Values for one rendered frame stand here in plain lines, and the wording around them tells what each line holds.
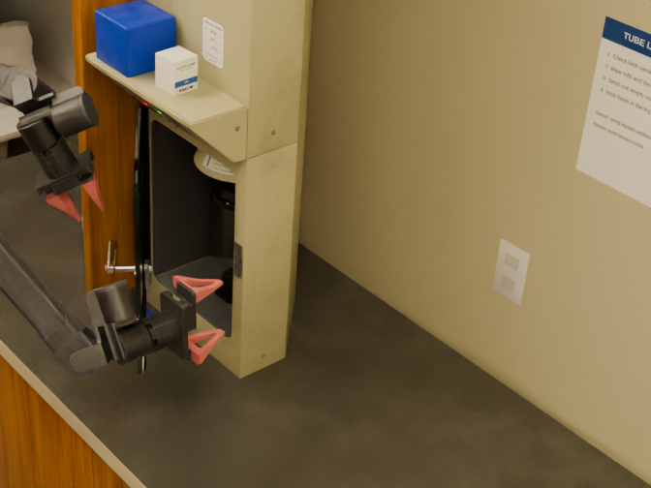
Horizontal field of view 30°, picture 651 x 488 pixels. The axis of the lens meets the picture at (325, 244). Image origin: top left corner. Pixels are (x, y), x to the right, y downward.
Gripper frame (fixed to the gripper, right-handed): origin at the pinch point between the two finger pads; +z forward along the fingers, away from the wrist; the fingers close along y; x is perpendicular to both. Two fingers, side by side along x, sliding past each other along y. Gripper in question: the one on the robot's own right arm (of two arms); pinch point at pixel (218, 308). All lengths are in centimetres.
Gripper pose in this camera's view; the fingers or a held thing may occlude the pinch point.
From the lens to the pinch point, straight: 203.8
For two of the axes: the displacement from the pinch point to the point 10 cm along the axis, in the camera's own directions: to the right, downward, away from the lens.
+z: 7.7, -2.9, 5.7
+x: -6.4, -3.7, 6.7
